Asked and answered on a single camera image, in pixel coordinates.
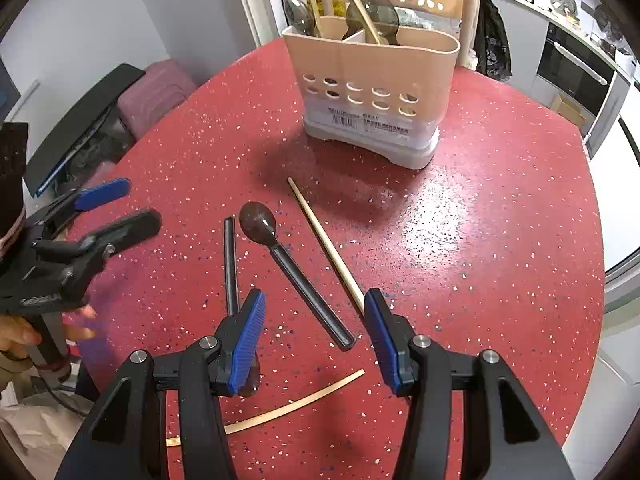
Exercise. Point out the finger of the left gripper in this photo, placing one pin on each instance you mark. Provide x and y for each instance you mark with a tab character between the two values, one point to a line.
105	239
66	208

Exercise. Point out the person left hand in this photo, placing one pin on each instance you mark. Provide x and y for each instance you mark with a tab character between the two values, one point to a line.
16	334

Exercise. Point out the beige utensil holder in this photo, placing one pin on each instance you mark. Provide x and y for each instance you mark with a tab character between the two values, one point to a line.
389	100

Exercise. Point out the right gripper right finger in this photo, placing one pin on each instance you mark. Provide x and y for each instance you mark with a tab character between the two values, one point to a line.
504	434

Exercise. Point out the short bamboo chopstick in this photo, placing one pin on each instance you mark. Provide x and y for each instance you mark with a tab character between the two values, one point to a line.
351	285

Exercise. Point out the black plastic bag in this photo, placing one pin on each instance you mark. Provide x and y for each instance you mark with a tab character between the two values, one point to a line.
491	44

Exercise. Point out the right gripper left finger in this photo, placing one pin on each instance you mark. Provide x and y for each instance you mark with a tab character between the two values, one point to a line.
124	435

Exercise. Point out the dark brown spoon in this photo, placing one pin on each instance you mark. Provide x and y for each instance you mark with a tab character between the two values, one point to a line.
231	292

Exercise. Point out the cardboard box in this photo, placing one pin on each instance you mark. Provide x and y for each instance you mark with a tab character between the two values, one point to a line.
568	110

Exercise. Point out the black handle spoon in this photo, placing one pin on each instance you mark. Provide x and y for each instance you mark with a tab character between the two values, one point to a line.
382	13

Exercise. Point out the thin bamboo chopstick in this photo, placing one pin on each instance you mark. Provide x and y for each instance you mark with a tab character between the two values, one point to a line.
293	406

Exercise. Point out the steel spoon grey handle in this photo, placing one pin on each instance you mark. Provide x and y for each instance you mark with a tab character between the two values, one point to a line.
300	17

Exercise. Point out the black chair back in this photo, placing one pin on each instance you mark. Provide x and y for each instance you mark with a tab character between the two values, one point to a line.
82	118

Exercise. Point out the black built-in oven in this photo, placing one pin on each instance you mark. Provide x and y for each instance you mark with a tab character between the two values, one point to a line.
569	69

